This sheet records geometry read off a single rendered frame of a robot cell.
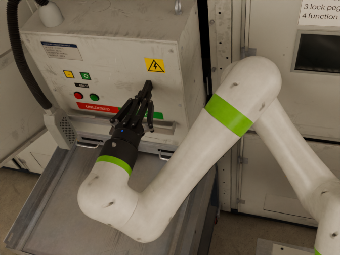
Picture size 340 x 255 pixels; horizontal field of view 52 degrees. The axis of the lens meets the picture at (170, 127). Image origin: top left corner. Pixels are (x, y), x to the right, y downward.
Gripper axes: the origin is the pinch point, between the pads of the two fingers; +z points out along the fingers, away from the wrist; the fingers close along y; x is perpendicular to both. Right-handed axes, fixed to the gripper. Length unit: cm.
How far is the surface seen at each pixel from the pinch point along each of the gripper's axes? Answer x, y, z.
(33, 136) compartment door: -39, -60, 3
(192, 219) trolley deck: -38.4, 15.5, -19.9
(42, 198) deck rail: -38, -41, -24
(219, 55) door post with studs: -5.3, 17.2, 24.8
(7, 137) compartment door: -31, -65, -4
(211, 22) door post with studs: 7.9, 15.1, 24.4
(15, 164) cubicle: -111, -124, 24
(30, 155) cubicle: -93, -103, 23
